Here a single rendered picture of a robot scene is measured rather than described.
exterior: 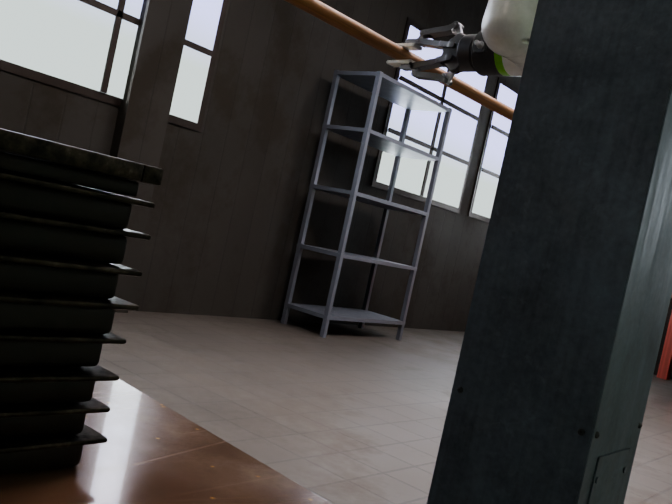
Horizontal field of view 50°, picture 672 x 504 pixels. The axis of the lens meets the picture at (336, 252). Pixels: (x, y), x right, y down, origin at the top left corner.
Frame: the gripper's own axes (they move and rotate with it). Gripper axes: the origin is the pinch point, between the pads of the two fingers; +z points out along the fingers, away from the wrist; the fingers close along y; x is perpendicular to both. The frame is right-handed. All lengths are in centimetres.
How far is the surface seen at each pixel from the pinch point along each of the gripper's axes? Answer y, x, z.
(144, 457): 62, -92, -62
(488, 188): -45, 558, 320
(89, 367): 55, -98, -62
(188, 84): -35, 145, 299
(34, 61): -17, 44, 293
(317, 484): 119, 47, 39
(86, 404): 58, -98, -63
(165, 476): 62, -92, -65
